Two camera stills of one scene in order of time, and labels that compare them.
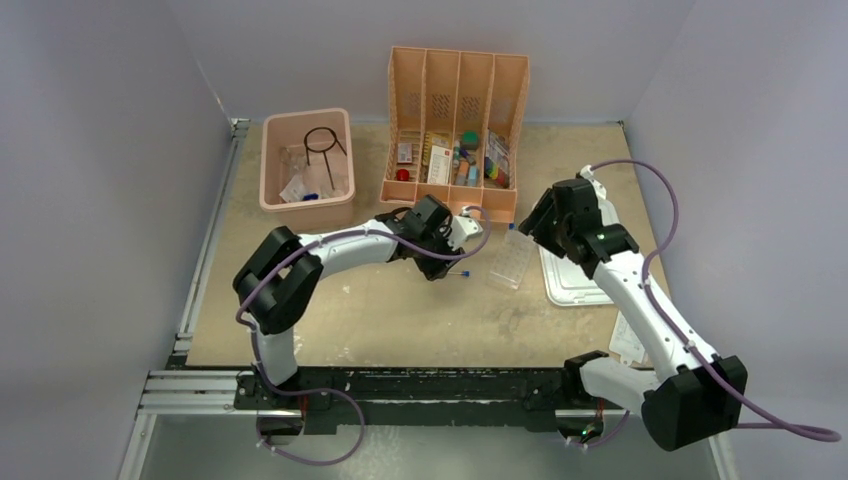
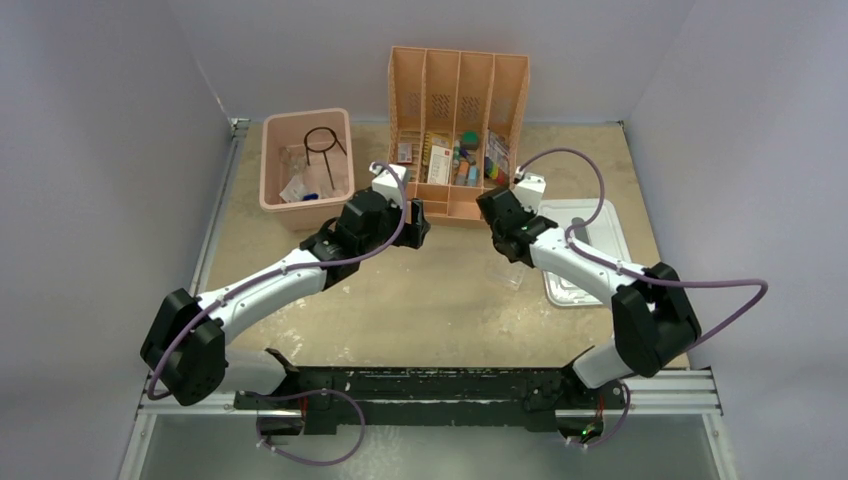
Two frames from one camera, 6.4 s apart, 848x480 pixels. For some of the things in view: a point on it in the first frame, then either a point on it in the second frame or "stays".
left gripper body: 440,243 to 390,219
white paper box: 440,165 stays
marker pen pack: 497,159 stays
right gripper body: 562,230 to 530,215
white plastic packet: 294,191 stays
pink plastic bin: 307,168 stays
